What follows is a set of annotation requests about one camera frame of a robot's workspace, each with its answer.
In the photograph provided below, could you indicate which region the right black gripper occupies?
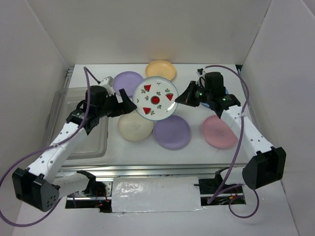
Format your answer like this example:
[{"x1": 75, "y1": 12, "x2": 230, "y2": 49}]
[{"x1": 176, "y1": 80, "x2": 213, "y2": 107}]

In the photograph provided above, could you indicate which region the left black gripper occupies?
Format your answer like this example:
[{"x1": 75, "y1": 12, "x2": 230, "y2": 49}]
[{"x1": 96, "y1": 88, "x2": 137, "y2": 118}]

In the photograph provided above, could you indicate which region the watermelon pattern white plate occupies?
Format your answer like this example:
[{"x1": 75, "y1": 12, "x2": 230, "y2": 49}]
[{"x1": 132, "y1": 76, "x2": 179, "y2": 121}]

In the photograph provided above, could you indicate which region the purple plate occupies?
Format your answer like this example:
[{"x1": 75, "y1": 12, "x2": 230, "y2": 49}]
[
  {"x1": 113, "y1": 71, "x2": 144, "y2": 97},
  {"x1": 154, "y1": 115, "x2": 191, "y2": 150}
]

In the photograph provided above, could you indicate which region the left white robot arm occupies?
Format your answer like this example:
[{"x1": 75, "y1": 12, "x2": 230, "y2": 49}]
[{"x1": 12, "y1": 86, "x2": 137, "y2": 212}]

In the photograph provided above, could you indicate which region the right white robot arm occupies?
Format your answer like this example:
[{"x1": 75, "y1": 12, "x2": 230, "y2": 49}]
[{"x1": 175, "y1": 69, "x2": 286, "y2": 193}]

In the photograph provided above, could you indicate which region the clear plastic bin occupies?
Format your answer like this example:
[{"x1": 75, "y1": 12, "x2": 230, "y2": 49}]
[{"x1": 44, "y1": 88, "x2": 108, "y2": 160}]

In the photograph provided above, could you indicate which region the cream plate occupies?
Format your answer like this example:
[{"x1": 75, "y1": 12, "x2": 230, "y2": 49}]
[{"x1": 117, "y1": 112, "x2": 154, "y2": 142}]

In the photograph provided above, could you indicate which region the blue plate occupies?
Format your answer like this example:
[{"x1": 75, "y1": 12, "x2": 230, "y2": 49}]
[{"x1": 200, "y1": 89, "x2": 229, "y2": 108}]

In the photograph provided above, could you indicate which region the pink plate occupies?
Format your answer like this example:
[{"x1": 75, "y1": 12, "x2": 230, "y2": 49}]
[{"x1": 201, "y1": 115, "x2": 238, "y2": 149}]

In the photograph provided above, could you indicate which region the orange plate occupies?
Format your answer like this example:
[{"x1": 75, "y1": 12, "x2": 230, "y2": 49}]
[{"x1": 145, "y1": 60, "x2": 176, "y2": 81}]

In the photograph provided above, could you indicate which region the white taped cover panel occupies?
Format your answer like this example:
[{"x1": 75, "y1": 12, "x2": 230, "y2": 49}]
[{"x1": 111, "y1": 177, "x2": 202, "y2": 213}]

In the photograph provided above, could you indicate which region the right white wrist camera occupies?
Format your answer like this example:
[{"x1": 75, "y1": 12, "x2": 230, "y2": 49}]
[{"x1": 197, "y1": 68, "x2": 206, "y2": 79}]

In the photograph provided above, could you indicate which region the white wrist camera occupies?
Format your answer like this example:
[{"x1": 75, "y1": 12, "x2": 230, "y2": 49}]
[
  {"x1": 99, "y1": 76, "x2": 115, "y2": 95},
  {"x1": 197, "y1": 68, "x2": 206, "y2": 79}
]

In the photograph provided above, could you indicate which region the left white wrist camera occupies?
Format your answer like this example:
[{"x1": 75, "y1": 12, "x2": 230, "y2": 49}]
[{"x1": 99, "y1": 76, "x2": 115, "y2": 95}]

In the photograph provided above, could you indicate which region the aluminium rail frame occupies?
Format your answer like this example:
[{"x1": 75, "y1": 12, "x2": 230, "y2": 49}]
[{"x1": 59, "y1": 66, "x2": 274, "y2": 177}]

